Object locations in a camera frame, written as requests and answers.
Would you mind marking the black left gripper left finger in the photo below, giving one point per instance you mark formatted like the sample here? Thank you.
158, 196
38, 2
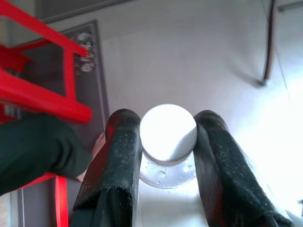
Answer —
118, 153

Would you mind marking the person's bare hand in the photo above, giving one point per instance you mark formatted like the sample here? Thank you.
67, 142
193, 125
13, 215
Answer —
98, 145

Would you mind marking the red plastic stool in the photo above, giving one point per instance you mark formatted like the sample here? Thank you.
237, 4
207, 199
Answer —
47, 104

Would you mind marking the clear bottle white cap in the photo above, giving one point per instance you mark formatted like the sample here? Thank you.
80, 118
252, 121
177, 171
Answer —
165, 130

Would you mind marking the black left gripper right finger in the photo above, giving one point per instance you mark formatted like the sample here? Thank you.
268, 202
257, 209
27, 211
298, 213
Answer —
227, 170

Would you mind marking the grey door with white print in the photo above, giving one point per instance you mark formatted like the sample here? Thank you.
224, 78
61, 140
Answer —
94, 94

